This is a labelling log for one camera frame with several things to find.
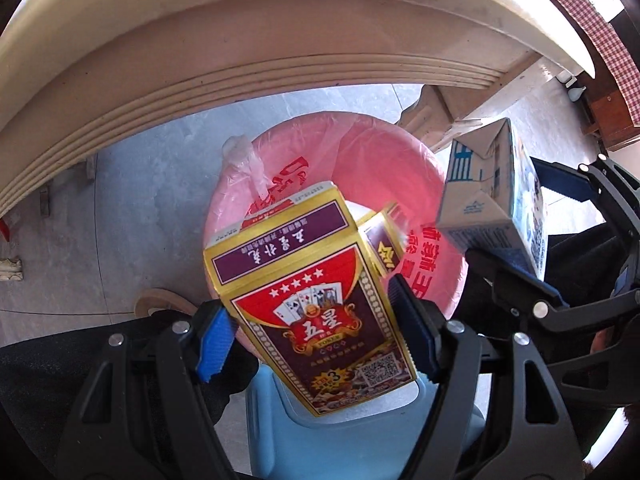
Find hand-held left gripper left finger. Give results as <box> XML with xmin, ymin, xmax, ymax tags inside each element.
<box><xmin>55</xmin><ymin>302</ymin><xmax>241</xmax><ymax>480</ymax></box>

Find pink lined trash bin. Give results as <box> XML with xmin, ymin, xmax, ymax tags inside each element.
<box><xmin>202</xmin><ymin>112</ymin><xmax>469</xmax><ymax>361</ymax></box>

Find person's right forearm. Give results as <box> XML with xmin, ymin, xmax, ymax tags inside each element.
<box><xmin>619</xmin><ymin>404</ymin><xmax>640</xmax><ymax>434</ymax></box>

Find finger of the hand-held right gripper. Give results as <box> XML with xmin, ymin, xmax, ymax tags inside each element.
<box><xmin>530</xmin><ymin>154</ymin><xmax>640</xmax><ymax>287</ymax></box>
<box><xmin>465</xmin><ymin>247</ymin><xmax>640</xmax><ymax>334</ymax></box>

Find red checkered tablecloth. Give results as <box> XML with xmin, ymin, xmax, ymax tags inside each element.
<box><xmin>550</xmin><ymin>0</ymin><xmax>640</xmax><ymax>127</ymax></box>

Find blue white milk carton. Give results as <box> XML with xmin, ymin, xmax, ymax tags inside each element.
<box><xmin>434</xmin><ymin>117</ymin><xmax>549</xmax><ymax>282</ymax></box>

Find red playing card box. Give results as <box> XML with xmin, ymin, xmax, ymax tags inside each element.
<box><xmin>202</xmin><ymin>181</ymin><xmax>421</xmax><ymax>417</ymax></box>

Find cream wooden coffee table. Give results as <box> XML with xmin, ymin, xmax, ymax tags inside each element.
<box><xmin>0</xmin><ymin>0</ymin><xmax>604</xmax><ymax>217</ymax></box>

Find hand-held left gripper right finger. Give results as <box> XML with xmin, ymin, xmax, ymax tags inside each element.
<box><xmin>387</xmin><ymin>274</ymin><xmax>586</xmax><ymax>480</ymax></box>

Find beige slipper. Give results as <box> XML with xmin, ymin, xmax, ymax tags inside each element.
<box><xmin>133</xmin><ymin>287</ymin><xmax>202</xmax><ymax>318</ymax></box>

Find blue plastic stool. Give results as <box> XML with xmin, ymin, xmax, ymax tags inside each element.
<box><xmin>244</xmin><ymin>374</ymin><xmax>487</xmax><ymax>480</ymax></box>

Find brown wooden cabinet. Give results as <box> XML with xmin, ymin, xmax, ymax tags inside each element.
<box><xmin>520</xmin><ymin>0</ymin><xmax>640</xmax><ymax>152</ymax></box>

